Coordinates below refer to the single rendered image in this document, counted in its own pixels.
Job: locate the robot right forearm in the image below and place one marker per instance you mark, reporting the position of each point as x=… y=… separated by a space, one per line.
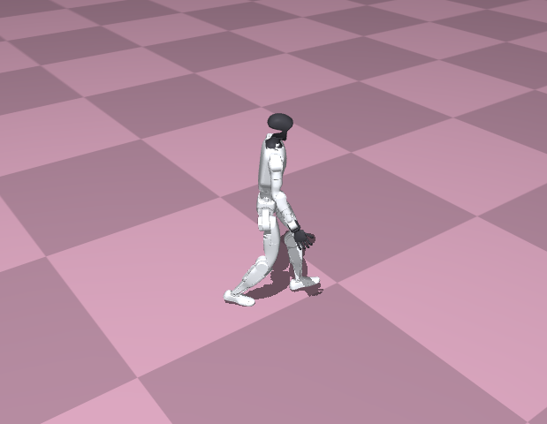
x=286 y=213

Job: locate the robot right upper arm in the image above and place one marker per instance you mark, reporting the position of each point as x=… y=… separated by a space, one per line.
x=276 y=167

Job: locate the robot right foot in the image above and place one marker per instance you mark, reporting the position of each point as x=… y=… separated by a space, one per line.
x=242 y=299

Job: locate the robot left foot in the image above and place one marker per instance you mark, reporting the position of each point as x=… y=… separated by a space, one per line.
x=306 y=281

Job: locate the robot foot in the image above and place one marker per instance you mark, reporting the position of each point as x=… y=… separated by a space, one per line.
x=306 y=281
x=242 y=299

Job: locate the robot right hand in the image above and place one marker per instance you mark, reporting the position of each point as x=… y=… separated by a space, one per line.
x=300 y=236

